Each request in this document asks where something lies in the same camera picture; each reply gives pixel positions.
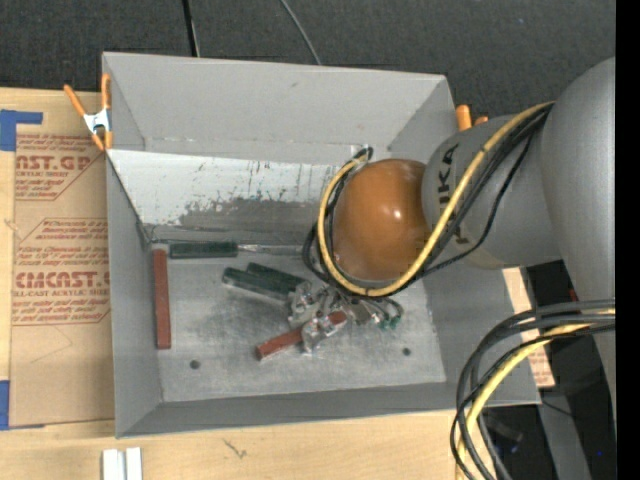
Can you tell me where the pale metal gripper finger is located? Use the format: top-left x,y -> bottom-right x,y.
298,312 -> 343,355
287,287 -> 335,326

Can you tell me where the red-brown flat block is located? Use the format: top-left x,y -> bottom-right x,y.
255,309 -> 348,362
151,248 -> 173,351

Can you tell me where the dark green flat block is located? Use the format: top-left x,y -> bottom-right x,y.
245,261 -> 307,291
221,266 -> 293,301
168,240 -> 240,260

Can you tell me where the grey metal bin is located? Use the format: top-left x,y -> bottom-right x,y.
101,51 -> 542,440

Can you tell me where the brown cardboard board red print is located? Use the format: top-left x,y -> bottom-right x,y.
0,86 -> 117,430

